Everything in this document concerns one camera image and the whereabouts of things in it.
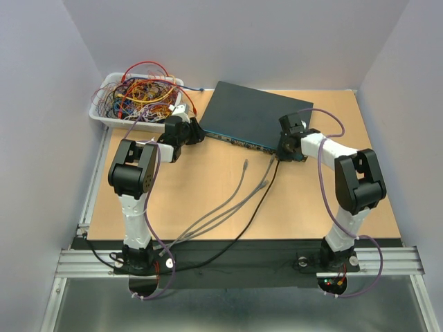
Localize teal network switch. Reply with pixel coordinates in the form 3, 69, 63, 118
199, 81, 314, 161

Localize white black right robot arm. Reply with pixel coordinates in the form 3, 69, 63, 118
277, 108, 387, 270

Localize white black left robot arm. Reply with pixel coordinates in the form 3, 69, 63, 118
108, 116, 205, 276

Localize white plastic basket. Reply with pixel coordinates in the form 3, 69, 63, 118
89, 73, 183, 132

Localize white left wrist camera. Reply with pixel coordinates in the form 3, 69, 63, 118
171, 104, 190, 123

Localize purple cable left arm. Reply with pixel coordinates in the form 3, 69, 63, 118
123, 103, 191, 301

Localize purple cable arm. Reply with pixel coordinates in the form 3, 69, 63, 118
123, 103, 191, 301
297, 108, 383, 299

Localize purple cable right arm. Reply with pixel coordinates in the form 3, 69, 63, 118
297, 108, 383, 299

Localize tangled coloured wires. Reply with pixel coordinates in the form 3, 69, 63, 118
90, 61, 205, 124

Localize grey ethernet cable short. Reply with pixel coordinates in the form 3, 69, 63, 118
166, 176, 268, 249

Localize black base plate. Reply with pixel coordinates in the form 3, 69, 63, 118
71, 226, 361, 291

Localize aluminium frame rail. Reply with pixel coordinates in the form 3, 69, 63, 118
40, 127, 114, 331

